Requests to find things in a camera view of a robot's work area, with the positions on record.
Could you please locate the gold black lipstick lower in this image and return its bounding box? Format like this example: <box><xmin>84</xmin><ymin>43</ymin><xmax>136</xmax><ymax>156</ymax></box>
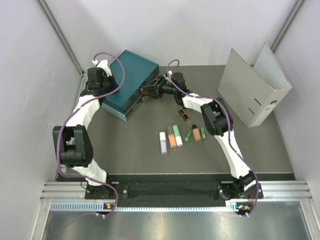
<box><xmin>178</xmin><ymin>108</ymin><xmax>190</xmax><ymax>122</ymax></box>

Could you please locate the aluminium rail frame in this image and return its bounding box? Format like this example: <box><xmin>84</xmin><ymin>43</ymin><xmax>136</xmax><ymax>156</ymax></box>
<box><xmin>40</xmin><ymin>180</ymin><xmax>312</xmax><ymax>205</ymax></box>

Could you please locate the green mascara tube left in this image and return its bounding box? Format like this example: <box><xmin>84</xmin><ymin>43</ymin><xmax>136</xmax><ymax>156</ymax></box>
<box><xmin>184</xmin><ymin>130</ymin><xmax>193</xmax><ymax>143</ymax></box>

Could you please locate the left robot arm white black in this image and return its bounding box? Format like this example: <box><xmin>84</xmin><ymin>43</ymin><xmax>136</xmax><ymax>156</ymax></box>
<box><xmin>52</xmin><ymin>62</ymin><xmax>119</xmax><ymax>199</ymax></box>

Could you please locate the teal drawer organizer box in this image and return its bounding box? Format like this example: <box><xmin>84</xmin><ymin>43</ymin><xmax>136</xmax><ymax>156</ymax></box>
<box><xmin>101</xmin><ymin>50</ymin><xmax>159</xmax><ymax>122</ymax></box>

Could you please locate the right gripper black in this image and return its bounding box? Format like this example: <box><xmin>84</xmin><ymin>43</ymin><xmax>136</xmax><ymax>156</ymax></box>
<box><xmin>142</xmin><ymin>76</ymin><xmax>177</xmax><ymax>100</ymax></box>

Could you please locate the green mascara tube right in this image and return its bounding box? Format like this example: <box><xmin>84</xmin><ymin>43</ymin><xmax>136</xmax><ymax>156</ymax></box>
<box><xmin>200</xmin><ymin>127</ymin><xmax>207</xmax><ymax>140</ymax></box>

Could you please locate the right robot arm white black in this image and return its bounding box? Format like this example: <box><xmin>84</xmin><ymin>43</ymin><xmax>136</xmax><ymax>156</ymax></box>
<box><xmin>140</xmin><ymin>72</ymin><xmax>259</xmax><ymax>200</ymax></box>

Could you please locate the green mascara tube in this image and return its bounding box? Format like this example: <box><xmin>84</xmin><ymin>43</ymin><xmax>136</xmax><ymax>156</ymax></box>
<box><xmin>200</xmin><ymin>127</ymin><xmax>207</xmax><ymax>140</ymax></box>
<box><xmin>184</xmin><ymin>130</ymin><xmax>193</xmax><ymax>143</ymax></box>

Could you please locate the purple cable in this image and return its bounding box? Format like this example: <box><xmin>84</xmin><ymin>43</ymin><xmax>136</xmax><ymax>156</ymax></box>
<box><xmin>166</xmin><ymin>59</ymin><xmax>260</xmax><ymax>217</ymax></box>
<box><xmin>56</xmin><ymin>51</ymin><xmax>126</xmax><ymax>218</ymax></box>

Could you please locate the green tube white cap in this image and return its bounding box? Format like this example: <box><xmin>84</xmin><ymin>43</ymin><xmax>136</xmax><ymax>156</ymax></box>
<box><xmin>172</xmin><ymin>124</ymin><xmax>183</xmax><ymax>147</ymax></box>

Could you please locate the orange tube grey cap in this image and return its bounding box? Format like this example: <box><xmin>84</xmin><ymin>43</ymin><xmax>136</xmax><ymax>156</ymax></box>
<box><xmin>166</xmin><ymin>126</ymin><xmax>177</xmax><ymax>149</ymax></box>

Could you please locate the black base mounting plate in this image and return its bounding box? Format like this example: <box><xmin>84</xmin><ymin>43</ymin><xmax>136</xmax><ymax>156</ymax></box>
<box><xmin>84</xmin><ymin>173</ymin><xmax>265</xmax><ymax>201</ymax></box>

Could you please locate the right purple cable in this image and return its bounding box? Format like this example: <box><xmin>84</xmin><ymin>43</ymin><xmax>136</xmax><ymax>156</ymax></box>
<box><xmin>166</xmin><ymin>59</ymin><xmax>260</xmax><ymax>217</ymax></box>

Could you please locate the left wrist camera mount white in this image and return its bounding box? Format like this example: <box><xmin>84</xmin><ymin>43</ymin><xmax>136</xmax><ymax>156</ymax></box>
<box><xmin>92</xmin><ymin>59</ymin><xmax>113</xmax><ymax>77</ymax></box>

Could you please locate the foundation bottle black cap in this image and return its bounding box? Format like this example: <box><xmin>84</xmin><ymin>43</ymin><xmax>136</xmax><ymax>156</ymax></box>
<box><xmin>192</xmin><ymin>124</ymin><xmax>202</xmax><ymax>142</ymax></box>

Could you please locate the grey ring binder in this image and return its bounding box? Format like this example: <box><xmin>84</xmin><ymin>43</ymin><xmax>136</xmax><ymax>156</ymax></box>
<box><xmin>218</xmin><ymin>43</ymin><xmax>292</xmax><ymax>128</ymax></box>

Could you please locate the white lavender tube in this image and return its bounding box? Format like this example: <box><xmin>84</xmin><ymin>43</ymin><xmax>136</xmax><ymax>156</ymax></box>
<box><xmin>159</xmin><ymin>132</ymin><xmax>168</xmax><ymax>155</ymax></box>

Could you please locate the white cable duct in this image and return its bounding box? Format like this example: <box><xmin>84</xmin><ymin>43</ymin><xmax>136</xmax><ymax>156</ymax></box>
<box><xmin>49</xmin><ymin>198</ymin><xmax>253</xmax><ymax>213</ymax></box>

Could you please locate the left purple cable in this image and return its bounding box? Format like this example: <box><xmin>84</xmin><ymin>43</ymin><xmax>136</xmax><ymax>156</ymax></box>
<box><xmin>56</xmin><ymin>51</ymin><xmax>126</xmax><ymax>218</ymax></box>

